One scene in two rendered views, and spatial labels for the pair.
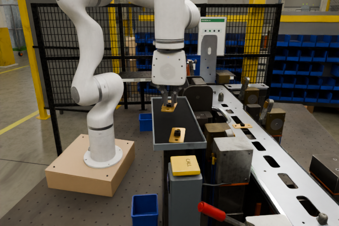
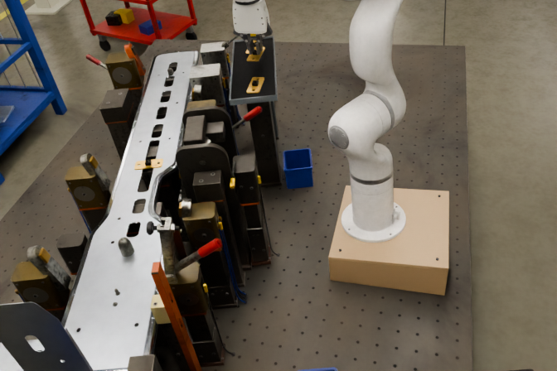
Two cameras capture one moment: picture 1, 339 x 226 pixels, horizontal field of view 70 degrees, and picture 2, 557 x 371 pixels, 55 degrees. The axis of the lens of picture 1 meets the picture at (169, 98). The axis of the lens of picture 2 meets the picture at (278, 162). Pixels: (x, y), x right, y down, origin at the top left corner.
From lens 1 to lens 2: 2.25 m
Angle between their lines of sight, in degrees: 120
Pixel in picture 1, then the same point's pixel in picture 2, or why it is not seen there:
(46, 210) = (422, 185)
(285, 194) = (178, 86)
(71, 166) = (413, 199)
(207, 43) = (34, 323)
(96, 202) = not seen: hidden behind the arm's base
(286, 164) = (151, 109)
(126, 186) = (331, 219)
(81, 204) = not seen: hidden behind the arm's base
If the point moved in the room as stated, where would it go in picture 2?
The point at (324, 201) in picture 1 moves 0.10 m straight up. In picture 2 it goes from (154, 84) to (147, 60)
